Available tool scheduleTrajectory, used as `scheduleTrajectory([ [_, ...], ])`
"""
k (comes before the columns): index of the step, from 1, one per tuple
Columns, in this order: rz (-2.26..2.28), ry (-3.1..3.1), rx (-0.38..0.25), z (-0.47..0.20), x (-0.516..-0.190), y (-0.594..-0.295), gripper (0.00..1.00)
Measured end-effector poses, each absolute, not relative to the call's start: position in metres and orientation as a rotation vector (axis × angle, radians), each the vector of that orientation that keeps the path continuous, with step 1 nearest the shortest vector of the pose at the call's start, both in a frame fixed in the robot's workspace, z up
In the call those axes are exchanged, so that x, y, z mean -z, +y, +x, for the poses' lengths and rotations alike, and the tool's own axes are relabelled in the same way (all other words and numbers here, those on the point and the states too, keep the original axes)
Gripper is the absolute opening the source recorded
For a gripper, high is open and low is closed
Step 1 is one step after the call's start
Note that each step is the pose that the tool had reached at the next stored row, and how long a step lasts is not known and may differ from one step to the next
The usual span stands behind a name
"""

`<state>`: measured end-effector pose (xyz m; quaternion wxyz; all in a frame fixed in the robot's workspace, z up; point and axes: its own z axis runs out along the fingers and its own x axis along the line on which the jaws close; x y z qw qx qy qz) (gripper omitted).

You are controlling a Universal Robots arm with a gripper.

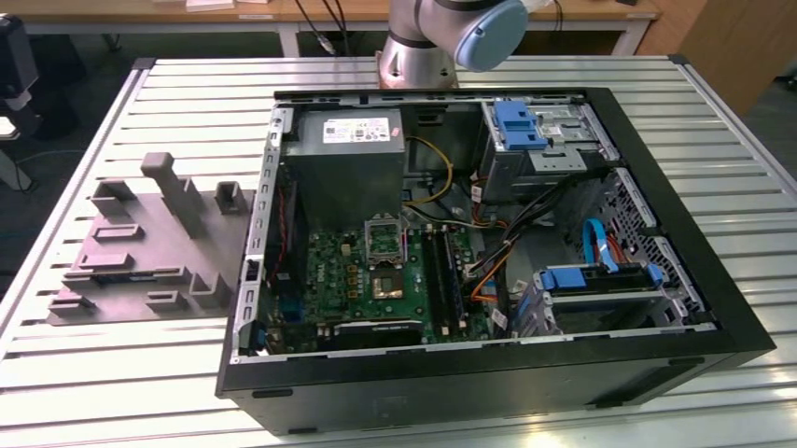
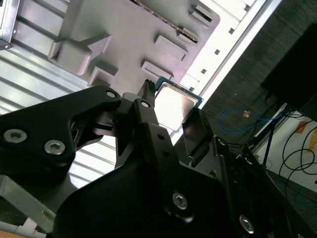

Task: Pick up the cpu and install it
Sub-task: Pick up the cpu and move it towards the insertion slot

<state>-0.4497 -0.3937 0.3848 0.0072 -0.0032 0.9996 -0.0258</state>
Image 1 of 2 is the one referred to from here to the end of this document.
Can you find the dark RAM stick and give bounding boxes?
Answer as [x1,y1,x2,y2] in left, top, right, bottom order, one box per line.
[91,273,161,284]

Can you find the black cable bundle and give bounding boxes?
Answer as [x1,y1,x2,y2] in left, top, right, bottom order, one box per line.
[463,165,615,281]

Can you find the black open PC case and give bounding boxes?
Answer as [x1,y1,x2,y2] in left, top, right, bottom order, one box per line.
[213,86,778,438]

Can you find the grey power supply unit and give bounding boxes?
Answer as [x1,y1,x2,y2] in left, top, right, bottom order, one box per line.
[280,105,411,234]

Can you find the blue flat wire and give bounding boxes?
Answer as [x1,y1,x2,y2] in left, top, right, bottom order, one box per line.
[581,217,622,275]

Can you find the wooden desk white legs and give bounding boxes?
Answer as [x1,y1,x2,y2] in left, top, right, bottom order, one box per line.
[0,0,661,57]

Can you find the grey metal drive cage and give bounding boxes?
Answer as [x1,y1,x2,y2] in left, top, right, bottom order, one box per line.
[476,99,625,203]

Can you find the blue plastic drive latch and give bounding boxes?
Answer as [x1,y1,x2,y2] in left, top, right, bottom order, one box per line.
[490,99,547,152]

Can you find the grey white wire bundle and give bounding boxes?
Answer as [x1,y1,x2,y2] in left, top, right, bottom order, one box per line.
[402,204,507,231]

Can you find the hard disk in blue carrier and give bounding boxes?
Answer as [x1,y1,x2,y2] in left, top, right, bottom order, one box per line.
[535,261,666,294]

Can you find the grey metal disk bay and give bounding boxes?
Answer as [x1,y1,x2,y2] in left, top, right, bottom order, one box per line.
[509,278,715,338]

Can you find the green motherboard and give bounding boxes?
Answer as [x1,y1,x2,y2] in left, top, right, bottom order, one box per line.
[260,204,499,355]

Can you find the black graphics card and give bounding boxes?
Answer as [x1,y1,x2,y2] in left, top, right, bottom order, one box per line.
[328,317,424,350]

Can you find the black RAM slot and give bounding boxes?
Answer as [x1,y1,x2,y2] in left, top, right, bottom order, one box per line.
[438,223,472,330]
[420,223,455,336]

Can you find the yellow wire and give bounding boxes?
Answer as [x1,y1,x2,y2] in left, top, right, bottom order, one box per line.
[402,134,454,205]

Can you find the CPU socket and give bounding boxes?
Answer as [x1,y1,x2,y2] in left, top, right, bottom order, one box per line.
[370,270,407,301]

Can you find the thin red wire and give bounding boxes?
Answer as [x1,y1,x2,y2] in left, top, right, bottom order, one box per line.
[264,184,295,286]

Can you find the grey plastic parts rack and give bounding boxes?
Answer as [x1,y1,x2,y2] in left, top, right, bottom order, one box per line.
[47,151,260,328]

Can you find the red power wire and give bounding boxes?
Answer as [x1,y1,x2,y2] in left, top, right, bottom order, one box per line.
[606,231,642,270]

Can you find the orange wire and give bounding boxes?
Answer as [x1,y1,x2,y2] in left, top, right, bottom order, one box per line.
[468,260,510,308]

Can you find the wooden cabinet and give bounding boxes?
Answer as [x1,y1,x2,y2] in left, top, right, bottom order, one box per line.
[638,0,797,114]

